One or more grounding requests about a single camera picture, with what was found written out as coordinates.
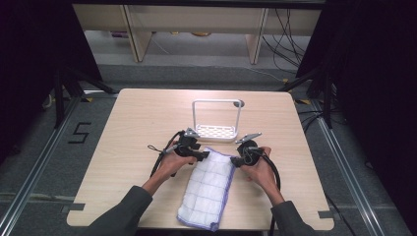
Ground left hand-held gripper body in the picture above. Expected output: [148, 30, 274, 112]
[174, 127, 202, 157]

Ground bundle of black cables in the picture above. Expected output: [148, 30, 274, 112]
[261, 8, 312, 74]

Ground light wooden desk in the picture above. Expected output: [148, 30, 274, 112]
[72, 3, 323, 65]

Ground white cloth with purple edge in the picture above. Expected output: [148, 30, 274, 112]
[176, 147, 237, 233]

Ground black metal stand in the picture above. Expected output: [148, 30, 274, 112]
[277, 65, 336, 131]
[51, 64, 120, 130]

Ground black floor cables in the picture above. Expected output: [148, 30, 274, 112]
[295, 108, 329, 134]

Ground person's right hand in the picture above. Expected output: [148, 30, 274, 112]
[240, 147, 277, 193]

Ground person's left hand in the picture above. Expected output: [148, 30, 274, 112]
[157, 141, 197, 180]

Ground thin white floor cable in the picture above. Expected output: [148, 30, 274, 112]
[243, 64, 287, 84]

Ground white metal rack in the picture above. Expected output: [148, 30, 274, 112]
[191, 98, 243, 144]

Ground right hand-held gripper cable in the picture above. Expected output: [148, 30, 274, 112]
[259, 152, 283, 236]

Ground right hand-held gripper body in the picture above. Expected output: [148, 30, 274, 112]
[235, 132, 264, 165]

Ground aluminium floor rail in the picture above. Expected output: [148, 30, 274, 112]
[0, 95, 82, 236]
[309, 97, 387, 236]

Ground dark curtain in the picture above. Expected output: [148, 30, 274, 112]
[0, 0, 103, 165]
[295, 0, 417, 236]

